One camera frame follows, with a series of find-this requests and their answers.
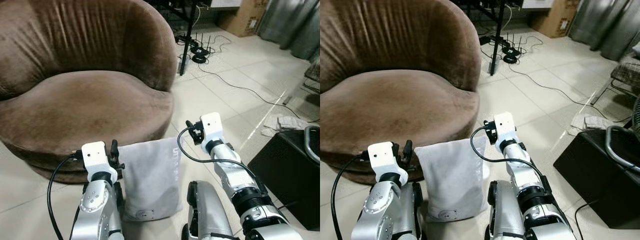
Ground plaid cushion metal chair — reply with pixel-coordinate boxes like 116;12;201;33
282;57;321;106
590;42;640;106

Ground brown cardboard box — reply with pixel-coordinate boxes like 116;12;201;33
529;0;581;39
217;0;268;38

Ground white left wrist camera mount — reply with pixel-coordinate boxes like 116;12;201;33
367;141;410;183
81;141;118;182

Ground white drawer cabinet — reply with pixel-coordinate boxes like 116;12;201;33
520;0;556;10
207;0;246;10

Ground black routers with antennas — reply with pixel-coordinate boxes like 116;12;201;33
477;32;523;64
175;32;213;64

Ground brown round velvet sofa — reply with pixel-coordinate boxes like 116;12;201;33
0;0;178;183
320;0;482;186

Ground grey curtain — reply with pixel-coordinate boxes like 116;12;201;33
570;0;640;62
257;0;321;63

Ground black left wrist camera cable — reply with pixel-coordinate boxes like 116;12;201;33
47;151;85;240
331;151;372;240

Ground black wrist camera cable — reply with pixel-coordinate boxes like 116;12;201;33
470;125;546;181
176;125;258;183
47;151;85;240
331;151;372;240

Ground grey metal tube frame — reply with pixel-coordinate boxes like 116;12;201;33
605;125;640;176
304;125;321;166

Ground crumpled white grey cloth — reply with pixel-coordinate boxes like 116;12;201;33
567;114;611;137
261;115;306;138

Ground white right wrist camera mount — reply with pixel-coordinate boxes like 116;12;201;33
492;111;518;151
199;112;224;151

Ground black box ottoman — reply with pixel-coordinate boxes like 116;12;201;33
247;129;321;231
552;129;640;230

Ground dark wire cage fan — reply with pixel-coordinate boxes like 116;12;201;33
631;95;640;133

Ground grey rectangular pillow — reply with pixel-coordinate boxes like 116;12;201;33
414;135;488;222
119;137;183;222

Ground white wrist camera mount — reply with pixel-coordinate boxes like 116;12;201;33
199;112;224;151
81;141;118;182
367;141;410;183
492;111;518;151

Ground silver robot right leg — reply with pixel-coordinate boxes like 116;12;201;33
484;180;526;240
181;180;236;240

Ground black power cord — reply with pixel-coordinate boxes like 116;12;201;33
574;199;601;240

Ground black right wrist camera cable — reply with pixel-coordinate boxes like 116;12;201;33
470;125;546;181
176;125;258;183

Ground long black floor cable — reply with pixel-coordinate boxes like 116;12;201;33
200;62;321;123
510;65;633;123

